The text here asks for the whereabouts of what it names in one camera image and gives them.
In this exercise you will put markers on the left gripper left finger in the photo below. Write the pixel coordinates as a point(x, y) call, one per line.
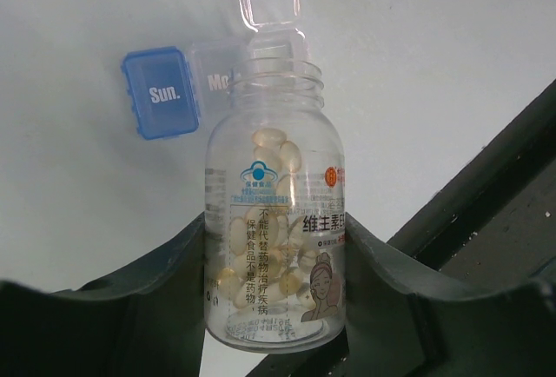
point(144, 319)

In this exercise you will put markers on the clear pill bottle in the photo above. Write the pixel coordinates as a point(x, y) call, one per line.
point(274, 213)

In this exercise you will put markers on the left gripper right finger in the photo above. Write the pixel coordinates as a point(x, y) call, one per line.
point(406, 319)

